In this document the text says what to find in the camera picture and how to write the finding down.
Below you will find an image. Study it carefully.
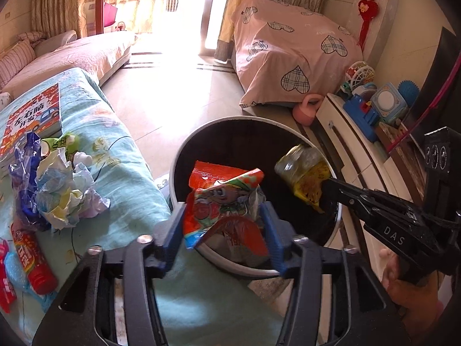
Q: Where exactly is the white tv cabinet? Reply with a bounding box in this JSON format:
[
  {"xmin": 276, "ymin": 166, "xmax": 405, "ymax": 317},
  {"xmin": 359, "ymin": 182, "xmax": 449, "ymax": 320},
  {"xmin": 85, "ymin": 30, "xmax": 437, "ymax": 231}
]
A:
[{"xmin": 315, "ymin": 92, "xmax": 444, "ymax": 296}]

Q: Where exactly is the red crumpled wrapper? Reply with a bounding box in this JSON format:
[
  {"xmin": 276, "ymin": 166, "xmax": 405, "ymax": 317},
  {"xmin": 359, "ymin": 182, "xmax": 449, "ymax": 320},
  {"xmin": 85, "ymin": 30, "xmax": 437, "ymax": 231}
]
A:
[{"xmin": 0, "ymin": 239, "xmax": 17, "ymax": 314}]

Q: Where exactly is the striped pink cushion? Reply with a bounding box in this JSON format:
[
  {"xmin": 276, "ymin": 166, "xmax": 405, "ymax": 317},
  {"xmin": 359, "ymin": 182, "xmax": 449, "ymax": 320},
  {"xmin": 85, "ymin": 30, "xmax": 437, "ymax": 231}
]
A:
[{"xmin": 0, "ymin": 39, "xmax": 36, "ymax": 89}]

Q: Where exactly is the blue toy block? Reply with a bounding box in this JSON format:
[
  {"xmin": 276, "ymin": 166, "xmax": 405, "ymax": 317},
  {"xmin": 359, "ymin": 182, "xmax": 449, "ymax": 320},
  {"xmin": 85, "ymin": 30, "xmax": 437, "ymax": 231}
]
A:
[{"xmin": 343, "ymin": 95, "xmax": 380, "ymax": 143}]

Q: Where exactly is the blue spiky ball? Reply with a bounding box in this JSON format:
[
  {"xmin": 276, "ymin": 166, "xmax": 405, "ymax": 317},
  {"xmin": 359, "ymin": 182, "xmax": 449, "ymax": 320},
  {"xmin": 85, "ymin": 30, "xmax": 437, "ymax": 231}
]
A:
[{"xmin": 398, "ymin": 80, "xmax": 420, "ymax": 107}]

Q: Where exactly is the pink heart pattern cover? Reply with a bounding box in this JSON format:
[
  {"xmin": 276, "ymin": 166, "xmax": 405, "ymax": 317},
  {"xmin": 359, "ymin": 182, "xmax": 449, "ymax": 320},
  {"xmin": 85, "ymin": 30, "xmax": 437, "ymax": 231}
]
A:
[{"xmin": 232, "ymin": 0, "xmax": 363, "ymax": 108}]

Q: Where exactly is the white round trash bin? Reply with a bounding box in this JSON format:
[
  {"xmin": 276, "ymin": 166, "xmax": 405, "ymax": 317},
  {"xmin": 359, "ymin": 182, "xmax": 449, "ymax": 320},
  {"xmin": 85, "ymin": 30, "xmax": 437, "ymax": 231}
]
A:
[{"xmin": 170, "ymin": 116, "xmax": 342, "ymax": 280}]

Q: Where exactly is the red candy tube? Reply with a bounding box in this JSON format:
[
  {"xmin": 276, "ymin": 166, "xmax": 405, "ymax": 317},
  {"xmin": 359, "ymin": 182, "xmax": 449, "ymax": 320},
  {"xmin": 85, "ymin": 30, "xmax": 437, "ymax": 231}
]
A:
[{"xmin": 10, "ymin": 222, "xmax": 58, "ymax": 295}]

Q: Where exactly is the right hand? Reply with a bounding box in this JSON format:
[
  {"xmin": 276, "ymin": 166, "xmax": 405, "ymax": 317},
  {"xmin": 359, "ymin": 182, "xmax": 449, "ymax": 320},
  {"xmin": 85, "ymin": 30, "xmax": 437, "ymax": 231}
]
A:
[{"xmin": 379, "ymin": 248, "xmax": 443, "ymax": 337}]

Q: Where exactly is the white cube toy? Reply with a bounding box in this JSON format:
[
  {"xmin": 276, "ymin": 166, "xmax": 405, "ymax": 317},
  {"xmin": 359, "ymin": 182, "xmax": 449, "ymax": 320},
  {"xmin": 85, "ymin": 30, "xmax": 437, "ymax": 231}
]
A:
[{"xmin": 370, "ymin": 83, "xmax": 408, "ymax": 125}]

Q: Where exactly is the crumpled white paper ball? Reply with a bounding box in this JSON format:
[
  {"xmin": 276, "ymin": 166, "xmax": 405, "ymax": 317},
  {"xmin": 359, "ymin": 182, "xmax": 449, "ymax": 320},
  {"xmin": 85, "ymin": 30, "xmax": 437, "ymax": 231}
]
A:
[{"xmin": 36, "ymin": 148, "xmax": 111, "ymax": 230}]

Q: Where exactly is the beige curtain left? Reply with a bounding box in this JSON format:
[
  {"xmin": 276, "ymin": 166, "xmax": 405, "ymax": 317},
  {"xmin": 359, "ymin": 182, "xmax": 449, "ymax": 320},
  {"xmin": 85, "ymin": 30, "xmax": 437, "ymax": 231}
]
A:
[{"xmin": 31, "ymin": 0, "xmax": 88, "ymax": 38}]

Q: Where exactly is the red children's book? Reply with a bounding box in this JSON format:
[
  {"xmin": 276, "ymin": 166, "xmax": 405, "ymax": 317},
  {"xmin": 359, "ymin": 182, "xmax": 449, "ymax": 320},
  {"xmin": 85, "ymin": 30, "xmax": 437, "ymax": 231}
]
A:
[{"xmin": 1, "ymin": 83, "xmax": 62, "ymax": 168}]

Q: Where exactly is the orange cartoon snack wrapper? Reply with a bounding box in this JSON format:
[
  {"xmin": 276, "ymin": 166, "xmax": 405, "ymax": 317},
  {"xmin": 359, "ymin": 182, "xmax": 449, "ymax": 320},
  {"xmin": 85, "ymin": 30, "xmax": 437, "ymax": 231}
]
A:
[{"xmin": 183, "ymin": 161, "xmax": 268, "ymax": 258}]

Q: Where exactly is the light blue floral tablecloth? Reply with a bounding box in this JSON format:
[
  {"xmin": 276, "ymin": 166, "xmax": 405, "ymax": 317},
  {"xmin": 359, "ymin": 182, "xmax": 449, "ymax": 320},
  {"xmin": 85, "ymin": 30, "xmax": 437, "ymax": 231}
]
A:
[{"xmin": 0, "ymin": 67, "xmax": 285, "ymax": 346}]

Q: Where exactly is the blue brush blister pack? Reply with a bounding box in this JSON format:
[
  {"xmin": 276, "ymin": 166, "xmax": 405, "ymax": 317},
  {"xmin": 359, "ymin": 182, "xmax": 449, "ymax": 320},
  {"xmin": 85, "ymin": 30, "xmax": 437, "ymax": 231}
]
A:
[{"xmin": 4, "ymin": 252, "xmax": 57, "ymax": 313}]

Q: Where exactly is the white basket ball toy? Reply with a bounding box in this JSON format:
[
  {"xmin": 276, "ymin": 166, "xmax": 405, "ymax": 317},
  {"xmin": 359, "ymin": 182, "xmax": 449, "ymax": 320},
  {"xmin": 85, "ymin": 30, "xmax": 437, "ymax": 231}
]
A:
[{"xmin": 345, "ymin": 61, "xmax": 375, "ymax": 91}]

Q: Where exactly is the pink sofa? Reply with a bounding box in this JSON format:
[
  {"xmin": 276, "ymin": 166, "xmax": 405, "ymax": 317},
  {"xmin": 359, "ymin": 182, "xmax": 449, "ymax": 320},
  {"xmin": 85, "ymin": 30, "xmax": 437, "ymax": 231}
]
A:
[{"xmin": 1, "ymin": 31, "xmax": 137, "ymax": 107}]

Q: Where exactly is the red heart hanging decoration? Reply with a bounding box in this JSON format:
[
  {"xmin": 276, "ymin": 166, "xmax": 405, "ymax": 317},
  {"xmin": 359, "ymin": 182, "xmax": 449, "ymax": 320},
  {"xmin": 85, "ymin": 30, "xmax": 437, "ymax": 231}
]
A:
[{"xmin": 357, "ymin": 0, "xmax": 380, "ymax": 50}]

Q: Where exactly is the pink kettlebell toy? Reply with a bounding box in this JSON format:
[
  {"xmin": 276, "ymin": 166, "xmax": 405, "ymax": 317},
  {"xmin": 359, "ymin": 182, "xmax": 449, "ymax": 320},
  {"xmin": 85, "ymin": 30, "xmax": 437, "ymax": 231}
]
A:
[{"xmin": 292, "ymin": 94, "xmax": 324, "ymax": 127}]

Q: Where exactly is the blue crumpled snack bag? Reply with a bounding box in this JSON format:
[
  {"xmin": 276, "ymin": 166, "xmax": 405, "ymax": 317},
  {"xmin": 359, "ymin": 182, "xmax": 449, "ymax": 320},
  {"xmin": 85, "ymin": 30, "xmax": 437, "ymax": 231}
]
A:
[{"xmin": 9, "ymin": 132, "xmax": 51, "ymax": 232}]

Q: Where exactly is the yellow snack wrapper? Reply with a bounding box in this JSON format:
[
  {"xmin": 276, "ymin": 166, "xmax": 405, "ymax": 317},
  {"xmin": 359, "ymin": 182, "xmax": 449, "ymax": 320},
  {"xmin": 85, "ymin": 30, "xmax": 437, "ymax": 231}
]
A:
[{"xmin": 274, "ymin": 144, "xmax": 331, "ymax": 213}]

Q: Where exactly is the green snack packet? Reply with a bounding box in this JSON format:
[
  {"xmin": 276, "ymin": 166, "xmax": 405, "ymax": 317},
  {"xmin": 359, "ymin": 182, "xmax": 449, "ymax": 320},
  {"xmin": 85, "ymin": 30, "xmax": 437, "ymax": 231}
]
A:
[{"xmin": 41, "ymin": 133, "xmax": 80, "ymax": 161}]

